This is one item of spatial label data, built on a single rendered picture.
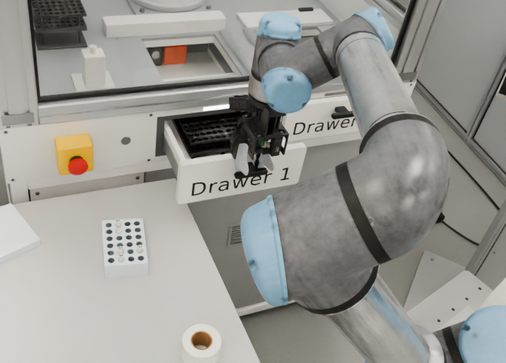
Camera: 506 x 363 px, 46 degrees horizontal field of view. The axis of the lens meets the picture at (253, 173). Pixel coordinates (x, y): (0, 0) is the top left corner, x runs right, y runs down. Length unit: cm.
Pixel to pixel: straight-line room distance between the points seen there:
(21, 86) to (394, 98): 75
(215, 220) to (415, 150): 107
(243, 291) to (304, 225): 136
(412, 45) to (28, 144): 92
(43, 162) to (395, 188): 90
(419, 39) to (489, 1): 162
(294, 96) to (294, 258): 39
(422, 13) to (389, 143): 91
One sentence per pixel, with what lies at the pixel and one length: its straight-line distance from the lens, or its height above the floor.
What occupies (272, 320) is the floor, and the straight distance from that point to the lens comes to 215.
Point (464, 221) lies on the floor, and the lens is 280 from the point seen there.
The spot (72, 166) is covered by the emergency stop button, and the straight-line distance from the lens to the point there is 128.
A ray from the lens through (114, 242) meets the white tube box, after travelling 124.
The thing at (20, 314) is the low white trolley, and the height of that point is 76.
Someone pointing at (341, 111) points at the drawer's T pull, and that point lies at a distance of 150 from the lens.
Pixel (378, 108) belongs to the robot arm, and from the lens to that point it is 74.
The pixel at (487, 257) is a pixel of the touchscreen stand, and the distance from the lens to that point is 215.
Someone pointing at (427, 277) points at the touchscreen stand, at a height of 3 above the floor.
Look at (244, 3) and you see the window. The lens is 129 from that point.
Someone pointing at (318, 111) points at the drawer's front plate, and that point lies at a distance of 149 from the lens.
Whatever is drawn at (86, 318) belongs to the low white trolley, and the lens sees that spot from 118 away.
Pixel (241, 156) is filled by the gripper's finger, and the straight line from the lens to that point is 122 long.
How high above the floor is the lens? 172
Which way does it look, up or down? 40 degrees down
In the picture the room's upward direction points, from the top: 11 degrees clockwise
